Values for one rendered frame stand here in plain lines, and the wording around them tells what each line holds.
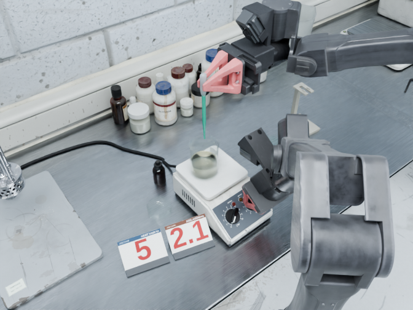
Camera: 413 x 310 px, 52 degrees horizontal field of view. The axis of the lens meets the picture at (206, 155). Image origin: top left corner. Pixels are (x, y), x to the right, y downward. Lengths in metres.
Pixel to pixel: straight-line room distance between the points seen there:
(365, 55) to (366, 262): 0.47
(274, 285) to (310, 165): 0.46
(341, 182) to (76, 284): 0.58
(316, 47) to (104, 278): 0.61
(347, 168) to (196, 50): 0.90
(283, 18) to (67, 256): 0.63
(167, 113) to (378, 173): 0.77
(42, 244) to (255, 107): 0.68
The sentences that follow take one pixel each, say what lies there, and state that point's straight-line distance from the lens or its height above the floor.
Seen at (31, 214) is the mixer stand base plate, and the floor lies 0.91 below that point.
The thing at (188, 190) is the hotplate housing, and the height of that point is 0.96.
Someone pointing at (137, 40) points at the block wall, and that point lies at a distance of 1.23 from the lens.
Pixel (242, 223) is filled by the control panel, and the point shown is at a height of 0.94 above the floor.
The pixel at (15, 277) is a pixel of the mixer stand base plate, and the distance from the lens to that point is 0.93.
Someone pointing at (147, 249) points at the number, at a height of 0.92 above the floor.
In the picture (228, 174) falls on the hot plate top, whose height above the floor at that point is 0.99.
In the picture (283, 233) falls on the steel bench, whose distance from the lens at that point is 0.94.
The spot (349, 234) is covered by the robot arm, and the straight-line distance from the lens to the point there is 0.44.
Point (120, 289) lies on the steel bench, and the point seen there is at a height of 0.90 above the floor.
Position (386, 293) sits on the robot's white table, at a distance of 0.92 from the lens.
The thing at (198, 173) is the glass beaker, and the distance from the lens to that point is 0.88.
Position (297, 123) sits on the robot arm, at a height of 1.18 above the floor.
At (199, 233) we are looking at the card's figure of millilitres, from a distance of 0.90.
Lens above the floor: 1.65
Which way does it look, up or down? 44 degrees down
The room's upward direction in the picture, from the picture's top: straight up
